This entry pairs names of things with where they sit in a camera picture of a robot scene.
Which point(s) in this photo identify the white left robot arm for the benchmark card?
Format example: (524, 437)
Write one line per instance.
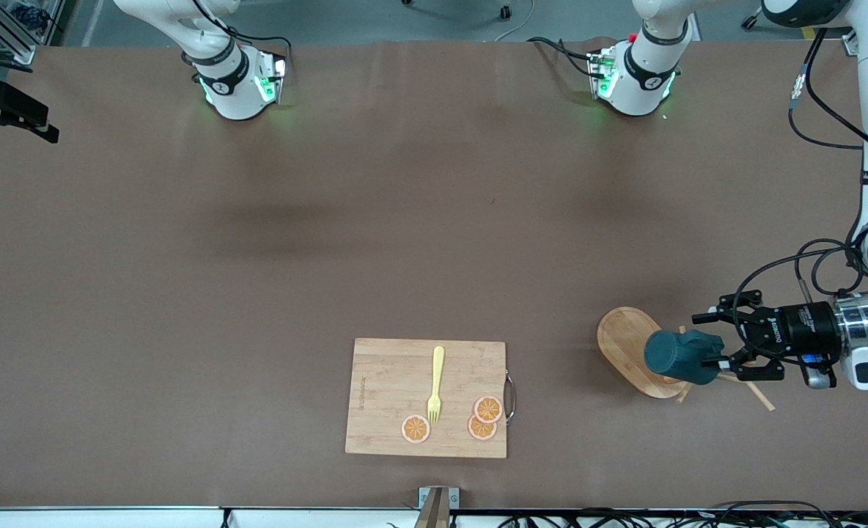
(654, 70)

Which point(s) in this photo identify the aluminium frame profile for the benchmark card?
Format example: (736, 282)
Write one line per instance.
(9, 40)
(850, 44)

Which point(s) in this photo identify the bamboo cutting board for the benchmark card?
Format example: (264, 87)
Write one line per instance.
(405, 396)

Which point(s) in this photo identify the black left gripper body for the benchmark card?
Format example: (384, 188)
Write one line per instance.
(800, 327)

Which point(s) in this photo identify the dark green cup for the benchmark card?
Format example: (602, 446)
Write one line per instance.
(679, 356)

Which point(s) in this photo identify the yellow plastic fork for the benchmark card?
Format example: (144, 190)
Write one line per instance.
(436, 381)

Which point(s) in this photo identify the wooden mug tree rack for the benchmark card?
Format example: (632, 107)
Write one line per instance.
(621, 341)

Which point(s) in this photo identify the orange slice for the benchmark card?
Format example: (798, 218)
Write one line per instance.
(416, 429)
(488, 408)
(478, 430)

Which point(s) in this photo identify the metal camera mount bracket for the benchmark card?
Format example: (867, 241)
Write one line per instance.
(438, 506)

